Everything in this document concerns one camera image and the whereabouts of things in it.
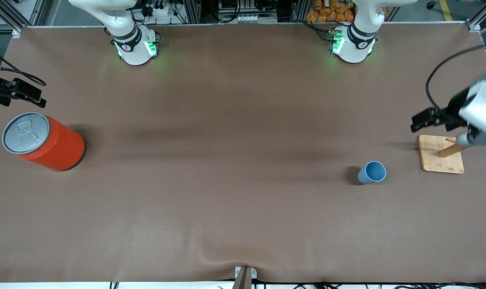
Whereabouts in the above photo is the blue plastic cup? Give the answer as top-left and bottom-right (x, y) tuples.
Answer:
(357, 161), (387, 185)

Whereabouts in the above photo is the wooden mug tree stand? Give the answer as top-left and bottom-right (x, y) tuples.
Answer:
(418, 134), (486, 174)

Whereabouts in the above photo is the orange can with grey lid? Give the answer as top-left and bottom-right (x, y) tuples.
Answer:
(2, 112), (85, 172)

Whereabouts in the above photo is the orange snack bag pile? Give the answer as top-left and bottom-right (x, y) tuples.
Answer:
(306, 0), (355, 23)

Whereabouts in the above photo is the white power strip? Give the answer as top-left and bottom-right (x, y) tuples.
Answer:
(140, 0), (179, 16)

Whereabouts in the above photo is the brown table mat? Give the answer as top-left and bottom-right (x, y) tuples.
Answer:
(0, 23), (486, 283)

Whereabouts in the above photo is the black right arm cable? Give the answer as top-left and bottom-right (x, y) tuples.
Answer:
(0, 46), (47, 87)

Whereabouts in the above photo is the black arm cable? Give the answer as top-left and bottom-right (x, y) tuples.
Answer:
(0, 46), (47, 87)
(425, 44), (486, 111)

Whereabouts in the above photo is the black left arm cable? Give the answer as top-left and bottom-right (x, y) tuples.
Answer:
(425, 44), (486, 111)

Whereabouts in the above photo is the aluminium frame post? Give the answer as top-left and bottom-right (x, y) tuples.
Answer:
(466, 0), (486, 33)
(0, 0), (47, 33)

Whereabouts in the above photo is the grey table edge bracket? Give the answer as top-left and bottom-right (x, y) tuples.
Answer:
(234, 266), (258, 289)

